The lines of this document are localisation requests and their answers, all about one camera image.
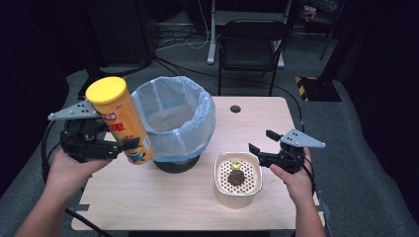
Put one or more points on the black folding chair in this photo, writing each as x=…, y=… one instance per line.
x=250, y=49

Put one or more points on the black trash bin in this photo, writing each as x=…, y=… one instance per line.
x=178, y=166

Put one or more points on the person's right hand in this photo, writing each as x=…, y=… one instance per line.
x=299, y=187

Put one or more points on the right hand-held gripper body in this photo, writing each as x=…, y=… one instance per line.
x=288, y=158

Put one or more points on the grey table corner bracket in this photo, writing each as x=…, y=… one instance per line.
x=324, y=207
x=77, y=208

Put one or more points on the person's left hand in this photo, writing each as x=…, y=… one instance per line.
x=66, y=174

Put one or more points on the yellow chip can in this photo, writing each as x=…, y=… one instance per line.
x=122, y=121

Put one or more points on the yellow scrap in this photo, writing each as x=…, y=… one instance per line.
x=236, y=165

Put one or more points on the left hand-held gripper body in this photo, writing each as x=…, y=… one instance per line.
x=85, y=146

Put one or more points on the black cabinet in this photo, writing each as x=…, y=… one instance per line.
x=122, y=33

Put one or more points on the beige square strainer container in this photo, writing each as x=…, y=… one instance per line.
x=237, y=197

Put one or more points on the white metal desk frame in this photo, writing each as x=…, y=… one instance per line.
x=211, y=39

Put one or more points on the dark wet residue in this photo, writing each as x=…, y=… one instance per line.
x=236, y=177

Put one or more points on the trash bin with blue bag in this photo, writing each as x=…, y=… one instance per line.
x=184, y=141

